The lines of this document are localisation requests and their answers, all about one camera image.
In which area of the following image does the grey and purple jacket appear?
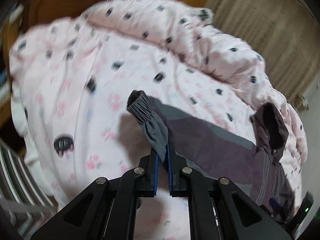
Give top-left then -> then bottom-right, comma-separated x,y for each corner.
127,90 -> 295,220

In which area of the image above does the pink cat print quilt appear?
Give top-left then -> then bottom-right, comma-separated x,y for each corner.
83,0 -> 308,203

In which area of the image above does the white slatted rack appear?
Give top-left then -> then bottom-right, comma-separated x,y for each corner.
1,141 -> 56,239

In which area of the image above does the white wire rack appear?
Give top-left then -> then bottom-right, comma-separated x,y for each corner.
296,92 -> 309,111

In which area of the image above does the pink cat print bedsheet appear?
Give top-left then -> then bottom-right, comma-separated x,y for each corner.
9,17 -> 266,240

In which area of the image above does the beige curtain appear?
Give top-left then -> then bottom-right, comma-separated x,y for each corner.
206,0 -> 319,107

